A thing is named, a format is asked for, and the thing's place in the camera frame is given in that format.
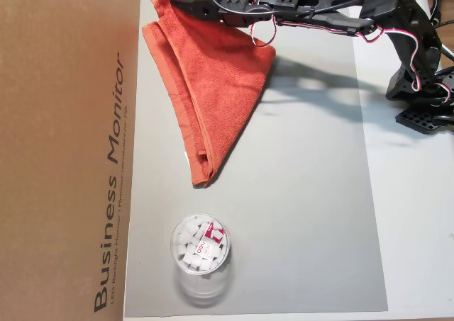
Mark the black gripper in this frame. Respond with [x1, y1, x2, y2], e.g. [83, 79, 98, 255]
[172, 0, 275, 28]

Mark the orange terry towel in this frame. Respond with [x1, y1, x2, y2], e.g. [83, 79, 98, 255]
[141, 0, 277, 189]

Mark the brown cardboard monitor box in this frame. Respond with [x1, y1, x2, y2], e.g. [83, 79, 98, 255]
[0, 0, 143, 321]

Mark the red white eraser wrapper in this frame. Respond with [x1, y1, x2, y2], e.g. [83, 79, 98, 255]
[196, 221, 227, 261]

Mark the clear plastic jar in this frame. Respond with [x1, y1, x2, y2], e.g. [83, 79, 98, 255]
[169, 213, 237, 308]

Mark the grey desk mat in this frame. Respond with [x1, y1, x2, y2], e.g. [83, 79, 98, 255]
[123, 0, 389, 318]

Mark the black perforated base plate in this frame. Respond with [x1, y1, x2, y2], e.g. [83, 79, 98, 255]
[394, 106, 441, 135]

